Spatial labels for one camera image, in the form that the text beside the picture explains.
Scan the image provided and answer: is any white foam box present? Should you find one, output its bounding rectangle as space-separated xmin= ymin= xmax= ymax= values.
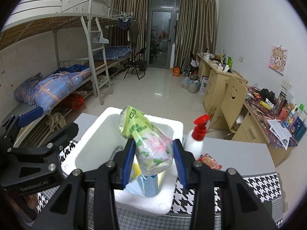
xmin=60 ymin=107 xmax=177 ymax=216

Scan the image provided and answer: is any houndstooth table runner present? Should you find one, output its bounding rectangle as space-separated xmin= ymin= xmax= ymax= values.
xmin=35 ymin=141 xmax=284 ymax=230

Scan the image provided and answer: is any red snack packet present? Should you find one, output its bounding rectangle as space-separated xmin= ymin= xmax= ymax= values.
xmin=198 ymin=153 xmax=222 ymax=170

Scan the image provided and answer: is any cartoon wall picture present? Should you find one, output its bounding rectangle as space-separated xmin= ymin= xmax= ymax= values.
xmin=268 ymin=46 xmax=288 ymax=75

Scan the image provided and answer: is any brown curtain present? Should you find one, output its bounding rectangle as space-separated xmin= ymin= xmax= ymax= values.
xmin=110 ymin=0 xmax=149 ymax=53
xmin=174 ymin=0 xmax=218 ymax=67

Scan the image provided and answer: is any grey cloth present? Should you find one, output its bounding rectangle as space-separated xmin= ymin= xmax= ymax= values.
xmin=109 ymin=146 xmax=124 ymax=160

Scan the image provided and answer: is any left brown curtain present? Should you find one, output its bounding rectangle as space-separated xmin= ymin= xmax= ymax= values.
xmin=110 ymin=0 xmax=149 ymax=53

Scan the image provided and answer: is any right brown curtain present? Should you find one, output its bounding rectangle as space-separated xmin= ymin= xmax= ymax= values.
xmin=174 ymin=0 xmax=218 ymax=67

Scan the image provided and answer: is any grey bucket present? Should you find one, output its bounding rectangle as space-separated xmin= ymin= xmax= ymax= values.
xmin=187 ymin=76 xmax=200 ymax=94

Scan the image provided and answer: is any black folding chair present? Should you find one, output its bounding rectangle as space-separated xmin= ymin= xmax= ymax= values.
xmin=124 ymin=47 xmax=147 ymax=80

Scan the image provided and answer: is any glass balcony door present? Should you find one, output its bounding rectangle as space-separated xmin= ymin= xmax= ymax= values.
xmin=146 ymin=0 xmax=181 ymax=69

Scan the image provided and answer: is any green tissue pack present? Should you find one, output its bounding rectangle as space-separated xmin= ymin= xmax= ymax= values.
xmin=119 ymin=106 xmax=173 ymax=176

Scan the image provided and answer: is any left hand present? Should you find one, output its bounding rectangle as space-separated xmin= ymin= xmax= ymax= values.
xmin=6 ymin=193 xmax=39 ymax=221

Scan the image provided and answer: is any blue plaid quilt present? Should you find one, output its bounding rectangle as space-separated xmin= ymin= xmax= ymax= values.
xmin=14 ymin=64 xmax=91 ymax=114

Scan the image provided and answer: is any blue toiletry bottle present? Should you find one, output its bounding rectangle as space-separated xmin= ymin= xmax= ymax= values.
xmin=295 ymin=122 xmax=306 ymax=142

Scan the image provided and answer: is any wall light switch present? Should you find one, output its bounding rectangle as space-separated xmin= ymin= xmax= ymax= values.
xmin=281 ymin=80 xmax=292 ymax=91

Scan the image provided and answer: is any metal bunk bed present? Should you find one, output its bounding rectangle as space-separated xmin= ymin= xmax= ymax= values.
xmin=1 ymin=0 xmax=129 ymax=147

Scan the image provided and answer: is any wooden desk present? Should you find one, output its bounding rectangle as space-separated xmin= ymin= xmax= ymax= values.
xmin=196 ymin=53 xmax=298 ymax=167

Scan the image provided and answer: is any white paper sheet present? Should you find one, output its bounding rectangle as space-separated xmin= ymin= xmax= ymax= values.
xmin=267 ymin=119 xmax=292 ymax=150

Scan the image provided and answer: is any white lotion pump bottle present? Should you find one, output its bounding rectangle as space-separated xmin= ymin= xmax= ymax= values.
xmin=184 ymin=114 xmax=210 ymax=160

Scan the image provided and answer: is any wooden smiley chair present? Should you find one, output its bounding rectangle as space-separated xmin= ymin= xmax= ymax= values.
xmin=208 ymin=76 xmax=247 ymax=137

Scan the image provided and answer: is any blue face mask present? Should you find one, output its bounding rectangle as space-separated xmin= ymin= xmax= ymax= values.
xmin=124 ymin=174 xmax=159 ymax=198

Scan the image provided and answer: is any yellow foam fruit net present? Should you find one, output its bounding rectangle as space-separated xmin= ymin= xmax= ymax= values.
xmin=132 ymin=163 xmax=141 ymax=178

